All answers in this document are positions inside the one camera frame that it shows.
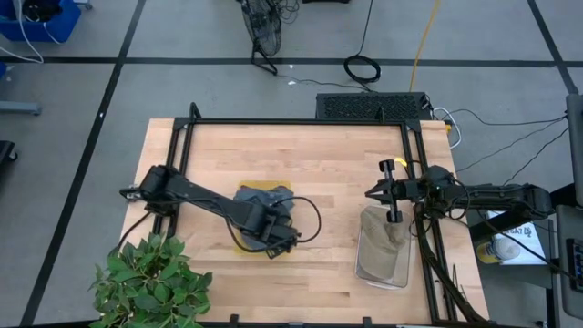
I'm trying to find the coiled black cable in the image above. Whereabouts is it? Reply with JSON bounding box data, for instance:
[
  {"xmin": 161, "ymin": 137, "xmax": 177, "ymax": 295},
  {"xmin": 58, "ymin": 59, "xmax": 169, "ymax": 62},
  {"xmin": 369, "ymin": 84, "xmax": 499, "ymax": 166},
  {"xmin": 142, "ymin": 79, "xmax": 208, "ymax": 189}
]
[{"xmin": 342, "ymin": 0, "xmax": 383, "ymax": 86}]

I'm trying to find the clear plastic bin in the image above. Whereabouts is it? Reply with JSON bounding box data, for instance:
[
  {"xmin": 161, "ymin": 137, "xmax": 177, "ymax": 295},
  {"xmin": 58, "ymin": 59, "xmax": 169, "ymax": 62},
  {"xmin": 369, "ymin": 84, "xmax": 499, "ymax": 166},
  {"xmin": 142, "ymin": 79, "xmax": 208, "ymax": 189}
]
[{"xmin": 353, "ymin": 204, "xmax": 414, "ymax": 291}]

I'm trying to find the yellow plastic bin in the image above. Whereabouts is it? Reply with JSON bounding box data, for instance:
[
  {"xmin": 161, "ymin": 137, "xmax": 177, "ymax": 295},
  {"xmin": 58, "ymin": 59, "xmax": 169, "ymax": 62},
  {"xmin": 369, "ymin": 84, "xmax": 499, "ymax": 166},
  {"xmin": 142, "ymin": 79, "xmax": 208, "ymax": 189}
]
[{"xmin": 231, "ymin": 179, "xmax": 297, "ymax": 257}]

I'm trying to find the white printed paper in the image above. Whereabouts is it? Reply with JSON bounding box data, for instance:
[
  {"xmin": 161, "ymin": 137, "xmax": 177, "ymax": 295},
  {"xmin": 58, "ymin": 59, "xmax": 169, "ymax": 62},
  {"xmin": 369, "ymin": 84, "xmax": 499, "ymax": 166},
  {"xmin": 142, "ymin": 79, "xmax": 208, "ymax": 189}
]
[{"xmin": 485, "ymin": 210, "xmax": 547, "ymax": 266}]

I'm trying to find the black aluminium table frame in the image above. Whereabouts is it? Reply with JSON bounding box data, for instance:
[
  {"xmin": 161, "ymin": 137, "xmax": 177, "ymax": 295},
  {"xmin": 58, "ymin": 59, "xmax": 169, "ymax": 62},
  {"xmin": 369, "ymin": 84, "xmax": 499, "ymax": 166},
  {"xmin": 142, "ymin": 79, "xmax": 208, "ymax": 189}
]
[{"xmin": 152, "ymin": 102, "xmax": 459, "ymax": 328}]

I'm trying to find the black keyboard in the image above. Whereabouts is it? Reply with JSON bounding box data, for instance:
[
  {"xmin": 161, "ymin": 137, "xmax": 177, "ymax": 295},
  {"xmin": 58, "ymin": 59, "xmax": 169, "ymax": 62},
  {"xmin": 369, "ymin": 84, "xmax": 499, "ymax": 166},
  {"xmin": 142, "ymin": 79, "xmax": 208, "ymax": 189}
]
[{"xmin": 566, "ymin": 237, "xmax": 583, "ymax": 292}]

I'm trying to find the white looped cable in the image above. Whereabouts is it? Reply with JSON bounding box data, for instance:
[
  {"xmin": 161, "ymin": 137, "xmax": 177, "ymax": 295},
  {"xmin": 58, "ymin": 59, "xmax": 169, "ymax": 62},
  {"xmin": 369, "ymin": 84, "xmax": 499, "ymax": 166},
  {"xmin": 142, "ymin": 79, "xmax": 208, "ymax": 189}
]
[{"xmin": 432, "ymin": 107, "xmax": 464, "ymax": 150}]

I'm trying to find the black support beam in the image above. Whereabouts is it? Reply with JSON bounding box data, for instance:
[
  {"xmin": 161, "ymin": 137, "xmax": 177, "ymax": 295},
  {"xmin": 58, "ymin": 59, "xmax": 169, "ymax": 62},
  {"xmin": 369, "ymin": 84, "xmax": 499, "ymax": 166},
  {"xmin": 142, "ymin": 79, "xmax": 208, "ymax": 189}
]
[{"xmin": 468, "ymin": 181, "xmax": 578, "ymax": 242}]

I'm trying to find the black wire floor fan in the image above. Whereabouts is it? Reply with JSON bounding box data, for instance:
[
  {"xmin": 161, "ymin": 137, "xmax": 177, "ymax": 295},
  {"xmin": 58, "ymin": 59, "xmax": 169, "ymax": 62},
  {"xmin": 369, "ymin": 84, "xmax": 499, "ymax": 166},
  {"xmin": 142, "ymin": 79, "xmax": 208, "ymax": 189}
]
[{"xmin": 239, "ymin": 0, "xmax": 283, "ymax": 77}]

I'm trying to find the blue plastic crate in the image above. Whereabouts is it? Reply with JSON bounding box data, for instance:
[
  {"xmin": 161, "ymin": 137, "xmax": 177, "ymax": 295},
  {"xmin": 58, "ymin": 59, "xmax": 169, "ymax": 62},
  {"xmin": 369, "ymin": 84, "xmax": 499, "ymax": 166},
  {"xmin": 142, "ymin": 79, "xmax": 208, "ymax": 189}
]
[{"xmin": 0, "ymin": 0, "xmax": 82, "ymax": 44}]

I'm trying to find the thin black floor cable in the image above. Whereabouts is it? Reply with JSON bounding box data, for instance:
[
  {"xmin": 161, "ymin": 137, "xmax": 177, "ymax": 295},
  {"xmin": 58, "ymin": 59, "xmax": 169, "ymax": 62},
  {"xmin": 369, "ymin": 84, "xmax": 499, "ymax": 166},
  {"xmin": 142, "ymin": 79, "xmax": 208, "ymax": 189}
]
[
  {"xmin": 277, "ymin": 72, "xmax": 370, "ymax": 92},
  {"xmin": 503, "ymin": 127, "xmax": 570, "ymax": 187},
  {"xmin": 455, "ymin": 118, "xmax": 568, "ymax": 173},
  {"xmin": 444, "ymin": 108, "xmax": 570, "ymax": 128}
]

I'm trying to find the black perforated computer case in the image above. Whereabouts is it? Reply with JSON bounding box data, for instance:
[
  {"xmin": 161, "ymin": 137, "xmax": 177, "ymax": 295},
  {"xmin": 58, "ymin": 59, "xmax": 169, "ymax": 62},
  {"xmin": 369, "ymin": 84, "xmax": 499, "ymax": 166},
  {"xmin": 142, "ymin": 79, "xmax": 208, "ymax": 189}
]
[{"xmin": 314, "ymin": 92, "xmax": 433, "ymax": 122}]

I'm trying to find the white floor cable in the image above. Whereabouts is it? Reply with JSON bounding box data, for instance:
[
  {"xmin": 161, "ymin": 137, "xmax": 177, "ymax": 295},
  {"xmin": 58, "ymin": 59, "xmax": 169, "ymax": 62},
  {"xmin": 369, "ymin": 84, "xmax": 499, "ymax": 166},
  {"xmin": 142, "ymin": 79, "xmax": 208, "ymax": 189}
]
[{"xmin": 11, "ymin": 0, "xmax": 63, "ymax": 65}]

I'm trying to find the black cable bundle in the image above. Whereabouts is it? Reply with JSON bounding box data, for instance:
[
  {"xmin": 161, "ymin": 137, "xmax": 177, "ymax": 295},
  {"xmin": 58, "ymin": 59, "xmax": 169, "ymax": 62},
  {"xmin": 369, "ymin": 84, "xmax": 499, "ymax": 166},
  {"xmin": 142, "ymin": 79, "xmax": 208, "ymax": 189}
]
[{"xmin": 412, "ymin": 202, "xmax": 491, "ymax": 325}]

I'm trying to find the black caster foot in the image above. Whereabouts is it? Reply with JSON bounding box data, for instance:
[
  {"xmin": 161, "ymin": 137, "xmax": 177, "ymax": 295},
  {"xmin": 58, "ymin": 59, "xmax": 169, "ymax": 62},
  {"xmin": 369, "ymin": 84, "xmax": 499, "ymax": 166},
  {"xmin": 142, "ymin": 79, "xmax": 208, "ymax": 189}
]
[{"xmin": 0, "ymin": 139, "xmax": 19, "ymax": 164}]

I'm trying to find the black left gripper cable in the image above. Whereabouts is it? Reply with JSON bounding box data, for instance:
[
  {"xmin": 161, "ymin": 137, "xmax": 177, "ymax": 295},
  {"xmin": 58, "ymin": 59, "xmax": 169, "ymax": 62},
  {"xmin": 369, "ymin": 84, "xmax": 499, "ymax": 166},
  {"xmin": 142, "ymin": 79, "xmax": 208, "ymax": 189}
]
[{"xmin": 225, "ymin": 195, "xmax": 322, "ymax": 254}]

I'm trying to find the grey metal bar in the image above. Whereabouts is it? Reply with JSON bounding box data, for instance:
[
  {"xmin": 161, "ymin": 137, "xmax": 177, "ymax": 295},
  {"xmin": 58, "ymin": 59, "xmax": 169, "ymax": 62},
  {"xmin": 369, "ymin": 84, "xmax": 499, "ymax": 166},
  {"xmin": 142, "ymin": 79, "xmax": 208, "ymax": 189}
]
[{"xmin": 0, "ymin": 100, "xmax": 43, "ymax": 118}]

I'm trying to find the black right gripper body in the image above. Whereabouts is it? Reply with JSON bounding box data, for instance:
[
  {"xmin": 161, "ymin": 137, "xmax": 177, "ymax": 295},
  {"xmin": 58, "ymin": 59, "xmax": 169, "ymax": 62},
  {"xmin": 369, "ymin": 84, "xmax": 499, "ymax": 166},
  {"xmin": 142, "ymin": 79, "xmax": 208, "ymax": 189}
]
[{"xmin": 381, "ymin": 159, "xmax": 427, "ymax": 224}]

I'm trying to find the green leafy plant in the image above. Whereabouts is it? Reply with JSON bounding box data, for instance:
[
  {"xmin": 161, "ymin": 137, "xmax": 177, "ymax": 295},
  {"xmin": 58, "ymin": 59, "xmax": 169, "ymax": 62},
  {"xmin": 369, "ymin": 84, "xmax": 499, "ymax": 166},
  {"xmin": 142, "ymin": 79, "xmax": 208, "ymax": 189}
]
[{"xmin": 88, "ymin": 231, "xmax": 214, "ymax": 328}]

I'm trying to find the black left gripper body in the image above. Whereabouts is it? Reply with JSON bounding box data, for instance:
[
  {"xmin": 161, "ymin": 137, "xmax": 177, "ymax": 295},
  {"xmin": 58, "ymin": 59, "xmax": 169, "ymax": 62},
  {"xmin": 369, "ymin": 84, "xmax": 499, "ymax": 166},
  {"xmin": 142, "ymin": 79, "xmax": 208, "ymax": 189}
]
[{"xmin": 248, "ymin": 207, "xmax": 302, "ymax": 260}]

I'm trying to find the yellow white bottle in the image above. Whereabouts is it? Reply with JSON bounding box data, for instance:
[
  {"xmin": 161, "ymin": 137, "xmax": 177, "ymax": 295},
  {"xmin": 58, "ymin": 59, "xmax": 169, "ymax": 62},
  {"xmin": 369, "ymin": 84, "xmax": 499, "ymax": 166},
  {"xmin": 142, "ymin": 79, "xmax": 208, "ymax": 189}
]
[{"xmin": 476, "ymin": 237, "xmax": 522, "ymax": 265}]

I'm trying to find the yellow hanging cord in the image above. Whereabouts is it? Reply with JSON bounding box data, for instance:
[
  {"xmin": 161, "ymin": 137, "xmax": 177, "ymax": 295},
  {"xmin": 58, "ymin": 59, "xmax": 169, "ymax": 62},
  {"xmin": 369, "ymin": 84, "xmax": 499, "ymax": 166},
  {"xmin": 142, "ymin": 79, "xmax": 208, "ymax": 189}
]
[{"xmin": 408, "ymin": 0, "xmax": 442, "ymax": 92}]

